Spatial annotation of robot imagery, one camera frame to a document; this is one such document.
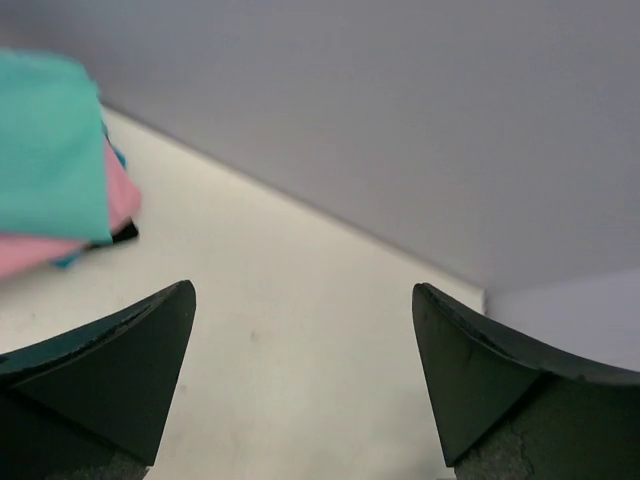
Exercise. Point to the teal t shirt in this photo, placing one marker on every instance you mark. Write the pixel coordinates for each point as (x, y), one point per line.
(53, 174)

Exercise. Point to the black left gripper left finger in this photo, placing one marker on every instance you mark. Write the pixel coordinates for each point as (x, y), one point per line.
(92, 402)

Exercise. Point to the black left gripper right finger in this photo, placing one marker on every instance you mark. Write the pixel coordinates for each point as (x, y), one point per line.
(508, 406)

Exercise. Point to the pink folded t shirt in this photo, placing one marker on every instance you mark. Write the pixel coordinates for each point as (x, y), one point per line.
(19, 254)

